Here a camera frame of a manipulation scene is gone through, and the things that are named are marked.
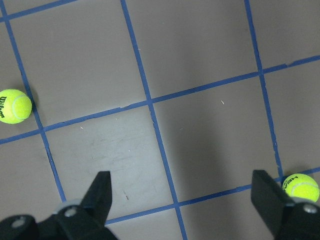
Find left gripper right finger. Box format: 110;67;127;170
250;170;320;240

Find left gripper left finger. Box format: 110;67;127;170
0;171;117;240

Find tennis ball centre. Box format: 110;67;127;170
282;173;320;203

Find tennis ball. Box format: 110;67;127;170
0;89;32;124
282;173;320;203

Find tennis ball near right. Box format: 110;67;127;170
0;89;32;124

